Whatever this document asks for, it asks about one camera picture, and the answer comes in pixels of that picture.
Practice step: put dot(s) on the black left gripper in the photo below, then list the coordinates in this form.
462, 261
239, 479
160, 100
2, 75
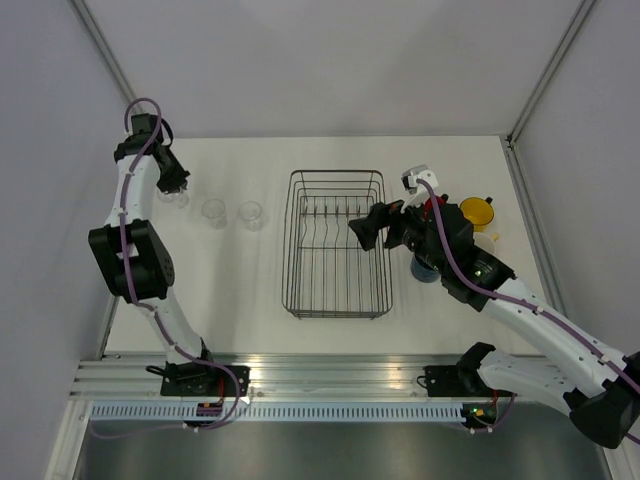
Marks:
178, 181

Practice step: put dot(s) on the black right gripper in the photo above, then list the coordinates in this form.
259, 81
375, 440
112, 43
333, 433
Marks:
379, 216

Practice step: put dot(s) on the clear glass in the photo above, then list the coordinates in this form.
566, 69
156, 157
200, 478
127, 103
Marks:
214, 212
180, 197
250, 214

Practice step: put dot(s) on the red mug black handle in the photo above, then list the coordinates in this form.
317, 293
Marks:
441, 200

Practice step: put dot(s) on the blue mug dark handle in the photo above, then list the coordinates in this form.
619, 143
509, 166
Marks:
422, 272

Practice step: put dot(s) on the yellow mug black handle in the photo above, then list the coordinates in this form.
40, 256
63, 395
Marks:
479, 211

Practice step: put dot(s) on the pale yellow mug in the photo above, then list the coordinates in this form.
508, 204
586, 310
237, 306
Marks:
486, 242

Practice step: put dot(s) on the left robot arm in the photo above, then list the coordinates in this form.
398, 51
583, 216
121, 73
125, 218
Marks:
133, 260

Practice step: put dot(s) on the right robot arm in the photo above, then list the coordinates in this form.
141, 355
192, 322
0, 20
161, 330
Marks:
595, 386

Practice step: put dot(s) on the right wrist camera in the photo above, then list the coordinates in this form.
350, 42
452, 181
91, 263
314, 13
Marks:
415, 182

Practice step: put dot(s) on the dark wire dish rack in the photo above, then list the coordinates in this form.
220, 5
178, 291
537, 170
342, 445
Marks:
326, 273

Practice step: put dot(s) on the aluminium frame post right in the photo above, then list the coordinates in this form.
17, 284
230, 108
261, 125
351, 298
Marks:
561, 51

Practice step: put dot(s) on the aluminium frame post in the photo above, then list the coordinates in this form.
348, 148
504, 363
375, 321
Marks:
561, 51
101, 80

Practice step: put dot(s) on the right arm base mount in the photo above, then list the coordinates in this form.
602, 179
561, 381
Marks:
450, 380

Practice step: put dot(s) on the aluminium frame post left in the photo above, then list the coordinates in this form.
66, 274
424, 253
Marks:
101, 80

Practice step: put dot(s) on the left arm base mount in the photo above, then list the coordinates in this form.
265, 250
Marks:
192, 380

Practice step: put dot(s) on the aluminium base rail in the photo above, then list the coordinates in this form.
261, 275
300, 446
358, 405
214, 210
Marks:
273, 377

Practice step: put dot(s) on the white slotted cable duct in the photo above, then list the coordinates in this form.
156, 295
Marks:
273, 411

